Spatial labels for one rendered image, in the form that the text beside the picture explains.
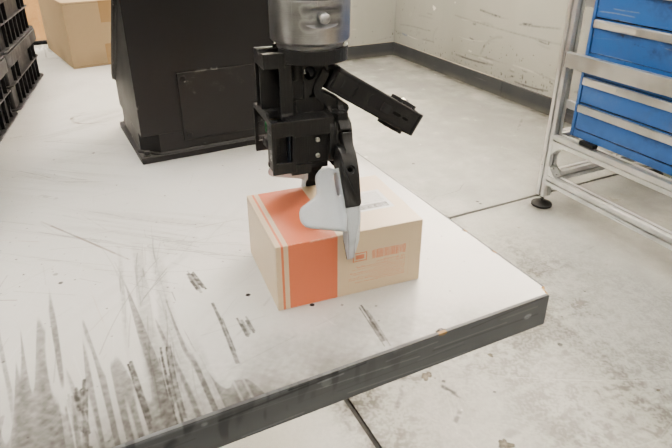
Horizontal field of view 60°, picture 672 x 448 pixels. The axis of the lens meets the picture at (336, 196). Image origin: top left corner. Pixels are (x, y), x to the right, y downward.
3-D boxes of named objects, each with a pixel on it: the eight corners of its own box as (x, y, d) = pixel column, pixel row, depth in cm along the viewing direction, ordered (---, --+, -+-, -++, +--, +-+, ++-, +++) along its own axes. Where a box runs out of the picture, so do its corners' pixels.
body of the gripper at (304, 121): (255, 155, 61) (248, 39, 56) (331, 144, 64) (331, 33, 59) (275, 184, 55) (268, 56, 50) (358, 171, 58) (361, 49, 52)
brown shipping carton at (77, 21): (159, 57, 157) (150, -5, 150) (74, 69, 146) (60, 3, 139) (124, 39, 179) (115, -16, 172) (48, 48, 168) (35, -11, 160)
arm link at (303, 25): (333, -12, 57) (366, -1, 50) (333, 35, 59) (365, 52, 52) (258, -9, 54) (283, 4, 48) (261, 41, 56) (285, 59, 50)
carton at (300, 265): (373, 228, 74) (375, 174, 70) (418, 278, 64) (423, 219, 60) (250, 252, 69) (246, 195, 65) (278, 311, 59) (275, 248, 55)
